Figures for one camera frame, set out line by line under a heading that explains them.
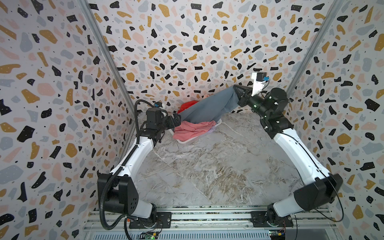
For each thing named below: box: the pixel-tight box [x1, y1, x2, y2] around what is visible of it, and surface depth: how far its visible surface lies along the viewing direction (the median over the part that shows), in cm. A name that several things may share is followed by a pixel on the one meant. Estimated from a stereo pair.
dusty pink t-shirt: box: [172, 120, 216, 142], surface depth 100 cm
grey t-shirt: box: [179, 85, 238, 123], surface depth 83 cm
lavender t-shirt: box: [205, 125, 216, 135], surface depth 99 cm
